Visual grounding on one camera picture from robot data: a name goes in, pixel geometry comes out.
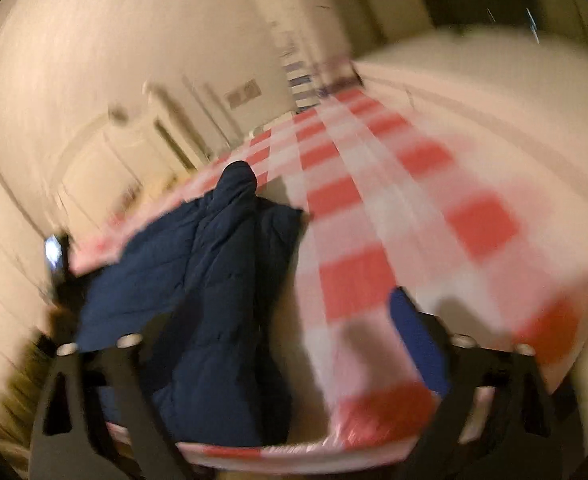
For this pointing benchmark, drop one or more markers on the white panelled door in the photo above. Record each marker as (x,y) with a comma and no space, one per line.
(123,160)

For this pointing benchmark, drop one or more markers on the red white checked tablecloth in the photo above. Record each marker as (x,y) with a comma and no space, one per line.
(389,220)

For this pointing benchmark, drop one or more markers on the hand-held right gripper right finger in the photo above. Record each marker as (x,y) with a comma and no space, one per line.
(416,340)

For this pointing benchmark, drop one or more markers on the navy blue puffer jacket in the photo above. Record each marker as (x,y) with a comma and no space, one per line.
(213,285)

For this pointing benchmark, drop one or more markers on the blue striped cloth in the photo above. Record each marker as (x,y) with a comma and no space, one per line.
(301,85)

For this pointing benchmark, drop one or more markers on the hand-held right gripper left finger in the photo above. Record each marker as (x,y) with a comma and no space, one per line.
(123,377)

